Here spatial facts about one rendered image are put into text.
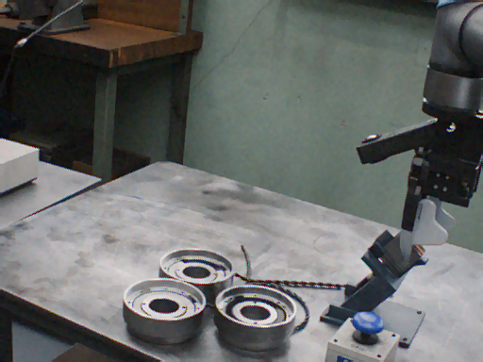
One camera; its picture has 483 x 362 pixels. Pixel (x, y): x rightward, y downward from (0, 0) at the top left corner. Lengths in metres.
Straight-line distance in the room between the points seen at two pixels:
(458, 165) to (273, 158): 1.86
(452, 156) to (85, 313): 0.51
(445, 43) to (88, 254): 0.61
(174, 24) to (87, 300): 1.82
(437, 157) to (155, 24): 1.96
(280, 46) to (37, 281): 1.75
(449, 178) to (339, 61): 1.66
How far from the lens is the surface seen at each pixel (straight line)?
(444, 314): 1.12
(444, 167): 0.93
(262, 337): 0.93
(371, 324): 0.90
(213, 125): 2.84
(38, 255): 1.14
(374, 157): 0.96
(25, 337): 2.02
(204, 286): 1.00
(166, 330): 0.92
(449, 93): 0.90
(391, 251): 1.00
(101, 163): 2.52
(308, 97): 2.63
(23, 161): 1.68
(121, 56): 2.39
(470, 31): 0.85
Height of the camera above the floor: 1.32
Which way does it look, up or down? 20 degrees down
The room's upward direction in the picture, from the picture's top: 7 degrees clockwise
